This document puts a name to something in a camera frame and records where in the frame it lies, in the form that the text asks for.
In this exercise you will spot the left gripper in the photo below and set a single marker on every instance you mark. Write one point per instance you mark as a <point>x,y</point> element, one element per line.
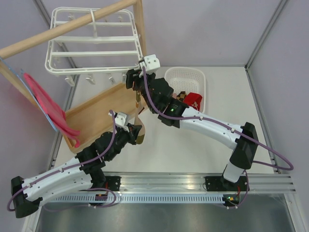
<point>133,130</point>

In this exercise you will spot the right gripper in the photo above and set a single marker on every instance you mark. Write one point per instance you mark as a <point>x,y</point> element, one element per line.
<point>132,75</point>

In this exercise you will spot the brown argyle sock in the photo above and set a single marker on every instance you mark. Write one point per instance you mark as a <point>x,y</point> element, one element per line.
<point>181,96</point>

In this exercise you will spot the plain red sock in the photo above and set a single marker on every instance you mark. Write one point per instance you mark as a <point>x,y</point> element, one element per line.
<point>192,97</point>

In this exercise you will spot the red sock white print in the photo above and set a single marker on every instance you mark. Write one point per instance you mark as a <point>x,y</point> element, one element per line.
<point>196,105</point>

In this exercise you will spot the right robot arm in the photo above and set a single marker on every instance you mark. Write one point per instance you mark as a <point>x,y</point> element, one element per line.
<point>242,140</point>

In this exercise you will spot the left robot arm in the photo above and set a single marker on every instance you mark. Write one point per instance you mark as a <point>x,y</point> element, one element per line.
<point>72,164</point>

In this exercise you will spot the white clip sock hanger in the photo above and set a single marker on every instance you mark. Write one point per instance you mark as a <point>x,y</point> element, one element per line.
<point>108,45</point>

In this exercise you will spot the white perforated plastic basket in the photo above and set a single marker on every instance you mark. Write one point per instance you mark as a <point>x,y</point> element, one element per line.
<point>185,79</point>

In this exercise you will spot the pink cloth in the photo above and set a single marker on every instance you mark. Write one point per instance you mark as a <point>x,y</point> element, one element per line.
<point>52,109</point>

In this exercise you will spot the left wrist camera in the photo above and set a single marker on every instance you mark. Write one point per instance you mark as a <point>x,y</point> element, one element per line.
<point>121,119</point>

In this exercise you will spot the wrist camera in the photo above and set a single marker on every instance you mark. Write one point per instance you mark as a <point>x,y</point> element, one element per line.
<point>121,119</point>
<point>150,64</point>

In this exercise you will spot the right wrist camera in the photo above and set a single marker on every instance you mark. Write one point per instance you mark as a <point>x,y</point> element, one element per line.
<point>150,64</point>

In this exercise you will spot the white slotted cable duct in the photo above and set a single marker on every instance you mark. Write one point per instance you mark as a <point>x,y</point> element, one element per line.
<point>141,198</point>

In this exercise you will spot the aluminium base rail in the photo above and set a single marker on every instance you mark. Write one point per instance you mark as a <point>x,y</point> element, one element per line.
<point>194,183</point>

